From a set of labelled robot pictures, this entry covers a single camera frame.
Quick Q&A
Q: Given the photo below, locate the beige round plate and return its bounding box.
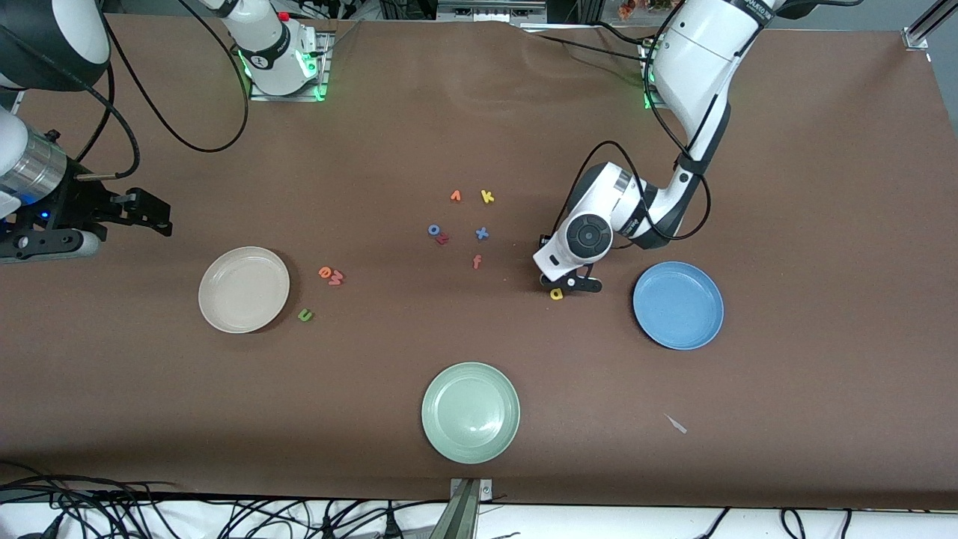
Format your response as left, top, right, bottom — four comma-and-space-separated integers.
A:
198, 246, 291, 335

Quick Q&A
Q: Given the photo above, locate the brown table cover sheet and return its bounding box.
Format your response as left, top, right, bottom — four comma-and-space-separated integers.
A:
0, 11, 958, 511

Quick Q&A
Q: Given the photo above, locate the blue round plate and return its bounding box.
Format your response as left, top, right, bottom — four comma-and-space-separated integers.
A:
632, 261, 725, 351

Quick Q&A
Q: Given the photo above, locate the pale green round plate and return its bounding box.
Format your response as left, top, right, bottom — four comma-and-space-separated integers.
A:
421, 362, 522, 466

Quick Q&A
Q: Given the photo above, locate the silver metal box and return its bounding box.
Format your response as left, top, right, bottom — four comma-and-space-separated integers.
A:
436, 0, 549, 23

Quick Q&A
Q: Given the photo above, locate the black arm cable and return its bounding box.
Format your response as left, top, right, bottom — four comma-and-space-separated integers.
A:
0, 0, 250, 184
558, 41, 713, 244

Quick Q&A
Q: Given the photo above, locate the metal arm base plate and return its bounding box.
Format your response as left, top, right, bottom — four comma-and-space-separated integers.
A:
249, 30, 334, 103
638, 37, 671, 112

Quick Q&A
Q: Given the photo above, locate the aluminium camera post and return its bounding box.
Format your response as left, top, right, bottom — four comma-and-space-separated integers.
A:
448, 478, 495, 539

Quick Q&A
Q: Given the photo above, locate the black cable tangle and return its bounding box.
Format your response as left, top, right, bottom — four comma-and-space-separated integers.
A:
0, 460, 450, 539

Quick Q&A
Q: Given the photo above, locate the aluminium frame strut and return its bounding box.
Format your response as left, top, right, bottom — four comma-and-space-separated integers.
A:
902, 0, 958, 52

